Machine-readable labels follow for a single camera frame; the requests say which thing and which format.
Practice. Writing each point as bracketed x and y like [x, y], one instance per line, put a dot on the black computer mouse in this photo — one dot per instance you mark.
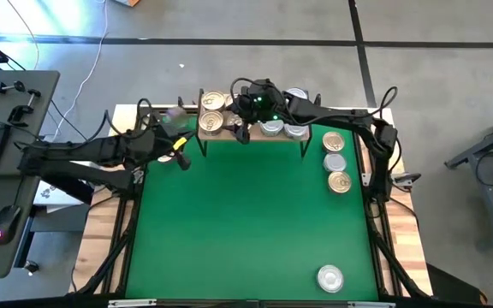
[7, 222]

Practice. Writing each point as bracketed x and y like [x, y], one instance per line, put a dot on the white cardboard box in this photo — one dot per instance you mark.
[54, 197]

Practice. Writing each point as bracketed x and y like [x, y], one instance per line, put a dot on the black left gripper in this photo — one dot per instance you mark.
[161, 137]

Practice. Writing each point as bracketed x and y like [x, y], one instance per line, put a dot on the silver metal bracket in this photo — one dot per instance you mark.
[133, 303]
[370, 304]

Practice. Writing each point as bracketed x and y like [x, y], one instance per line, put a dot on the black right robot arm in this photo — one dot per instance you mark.
[336, 117]

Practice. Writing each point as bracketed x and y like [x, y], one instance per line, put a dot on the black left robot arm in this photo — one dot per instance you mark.
[79, 149]

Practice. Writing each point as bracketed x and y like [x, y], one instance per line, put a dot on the small white mounting plate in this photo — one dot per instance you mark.
[366, 178]
[138, 176]

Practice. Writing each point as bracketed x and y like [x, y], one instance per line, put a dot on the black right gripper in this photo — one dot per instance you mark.
[259, 104]

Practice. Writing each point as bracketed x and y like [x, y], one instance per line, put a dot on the green table mat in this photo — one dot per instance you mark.
[251, 235]

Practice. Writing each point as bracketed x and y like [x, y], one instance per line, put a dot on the black metal rig frame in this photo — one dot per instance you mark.
[208, 304]

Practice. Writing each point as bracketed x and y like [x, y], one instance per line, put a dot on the long black floor tape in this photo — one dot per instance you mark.
[229, 42]

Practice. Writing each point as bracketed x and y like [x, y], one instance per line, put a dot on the small black knob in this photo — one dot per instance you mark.
[31, 267]

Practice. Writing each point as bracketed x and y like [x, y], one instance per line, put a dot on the dark grey desk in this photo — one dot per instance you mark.
[28, 214]

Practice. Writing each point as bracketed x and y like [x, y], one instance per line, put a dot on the short black floor tape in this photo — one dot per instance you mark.
[360, 51]

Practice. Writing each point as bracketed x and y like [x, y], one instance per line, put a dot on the orange object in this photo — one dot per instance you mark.
[128, 2]

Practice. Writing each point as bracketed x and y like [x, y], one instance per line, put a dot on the wooden shelf with black legs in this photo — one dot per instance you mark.
[225, 137]

